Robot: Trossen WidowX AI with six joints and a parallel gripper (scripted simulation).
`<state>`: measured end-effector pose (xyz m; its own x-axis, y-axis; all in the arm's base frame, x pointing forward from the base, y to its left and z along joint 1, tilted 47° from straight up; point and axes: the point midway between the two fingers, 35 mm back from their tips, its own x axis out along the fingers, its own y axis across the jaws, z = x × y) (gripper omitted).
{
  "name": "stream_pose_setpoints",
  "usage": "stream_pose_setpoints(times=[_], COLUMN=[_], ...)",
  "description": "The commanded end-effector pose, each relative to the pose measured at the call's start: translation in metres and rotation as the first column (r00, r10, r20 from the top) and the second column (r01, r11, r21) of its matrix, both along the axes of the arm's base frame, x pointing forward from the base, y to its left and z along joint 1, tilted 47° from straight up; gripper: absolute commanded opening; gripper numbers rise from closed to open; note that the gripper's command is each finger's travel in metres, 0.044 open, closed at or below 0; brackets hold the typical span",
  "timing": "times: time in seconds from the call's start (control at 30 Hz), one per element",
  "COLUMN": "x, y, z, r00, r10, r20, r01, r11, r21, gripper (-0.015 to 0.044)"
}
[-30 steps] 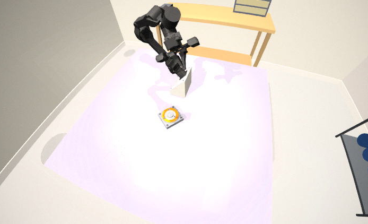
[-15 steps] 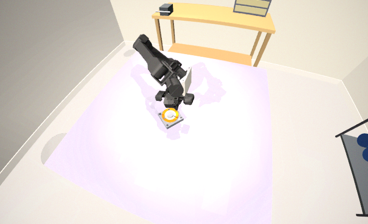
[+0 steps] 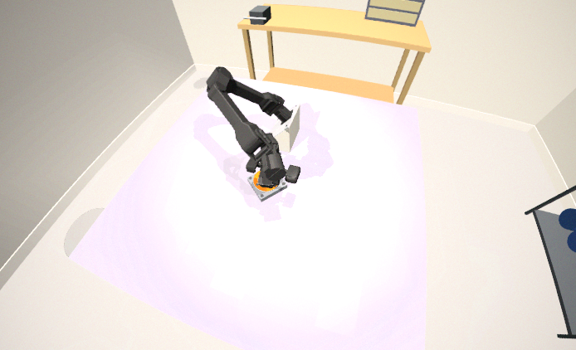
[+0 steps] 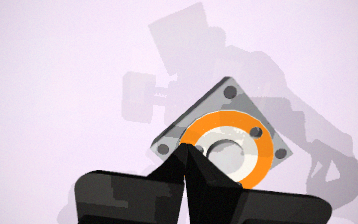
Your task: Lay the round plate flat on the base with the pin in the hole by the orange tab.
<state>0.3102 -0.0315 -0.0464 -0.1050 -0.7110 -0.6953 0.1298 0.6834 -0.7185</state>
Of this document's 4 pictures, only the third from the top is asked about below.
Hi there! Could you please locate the orange round plate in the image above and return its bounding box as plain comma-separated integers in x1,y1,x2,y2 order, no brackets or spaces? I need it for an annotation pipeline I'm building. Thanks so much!
253,171,278,192

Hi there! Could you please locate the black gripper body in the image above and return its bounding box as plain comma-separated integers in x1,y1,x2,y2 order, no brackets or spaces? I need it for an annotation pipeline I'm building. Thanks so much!
245,158,300,184

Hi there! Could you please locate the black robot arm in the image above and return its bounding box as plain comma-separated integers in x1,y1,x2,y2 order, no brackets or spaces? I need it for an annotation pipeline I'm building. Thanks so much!
206,66,293,188

